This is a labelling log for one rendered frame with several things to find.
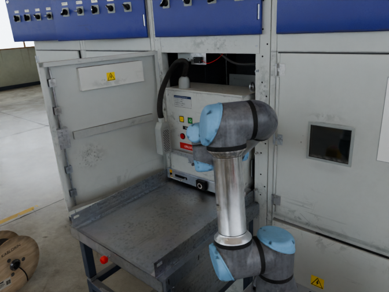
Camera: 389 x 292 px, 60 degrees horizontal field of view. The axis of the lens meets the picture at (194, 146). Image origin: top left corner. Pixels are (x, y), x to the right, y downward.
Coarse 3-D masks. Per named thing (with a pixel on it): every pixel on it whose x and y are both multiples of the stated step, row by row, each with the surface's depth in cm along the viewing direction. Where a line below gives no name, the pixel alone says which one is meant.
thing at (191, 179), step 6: (168, 168) 197; (168, 174) 198; (180, 174) 191; (186, 174) 188; (186, 180) 189; (192, 180) 186; (204, 180) 180; (210, 180) 178; (210, 186) 178; (246, 192) 164
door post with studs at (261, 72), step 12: (264, 0) 136; (264, 12) 138; (264, 24) 139; (264, 36) 141; (264, 48) 142; (264, 60) 144; (264, 72) 146; (264, 84) 147; (264, 96) 149; (264, 144) 156; (264, 156) 158; (264, 168) 160; (264, 180) 162; (264, 192) 164; (264, 204) 166; (264, 216) 169
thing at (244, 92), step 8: (168, 88) 179; (176, 88) 179; (192, 88) 177; (200, 88) 175; (208, 88) 174; (216, 88) 173; (224, 88) 172; (232, 88) 171; (240, 88) 170; (248, 88) 168; (240, 96) 151; (248, 96) 154; (248, 160) 165; (248, 168) 167; (248, 176) 168; (248, 184) 170
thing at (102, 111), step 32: (64, 64) 154; (96, 64) 166; (128, 64) 174; (64, 96) 160; (96, 96) 170; (128, 96) 182; (64, 128) 161; (96, 128) 172; (128, 128) 186; (64, 160) 167; (96, 160) 178; (128, 160) 191; (160, 160) 206; (64, 192) 168; (96, 192) 183
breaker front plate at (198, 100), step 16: (192, 96) 170; (208, 96) 163; (224, 96) 157; (176, 112) 181; (192, 112) 173; (176, 128) 184; (176, 144) 188; (176, 160) 192; (192, 160) 183; (208, 176) 179
